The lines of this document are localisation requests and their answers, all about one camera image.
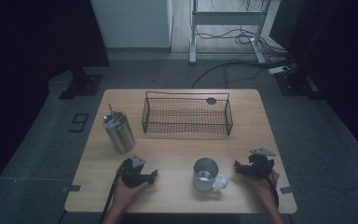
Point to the dark curtain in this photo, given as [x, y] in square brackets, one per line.
[28, 62]
[338, 62]

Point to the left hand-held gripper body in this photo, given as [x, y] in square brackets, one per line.
[130, 175]

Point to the grey tape piece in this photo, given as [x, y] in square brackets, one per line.
[286, 190]
[72, 188]

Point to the black stand base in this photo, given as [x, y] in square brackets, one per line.
[295, 84]
[82, 85]

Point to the round dark table grommet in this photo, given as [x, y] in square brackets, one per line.
[211, 100]

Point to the metal straw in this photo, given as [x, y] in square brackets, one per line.
[111, 110]

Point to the person's right hand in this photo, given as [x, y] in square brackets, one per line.
[265, 188]

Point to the person's left hand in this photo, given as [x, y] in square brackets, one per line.
[127, 194]

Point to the white power strip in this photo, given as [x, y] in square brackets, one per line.
[278, 70]

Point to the white desk frame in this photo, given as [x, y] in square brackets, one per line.
[227, 18]

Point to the stainless steel tumbler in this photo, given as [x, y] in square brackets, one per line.
[120, 133]

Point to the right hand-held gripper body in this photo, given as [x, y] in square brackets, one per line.
[261, 166]

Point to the white steel-lined mug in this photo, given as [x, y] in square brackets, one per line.
[205, 175]

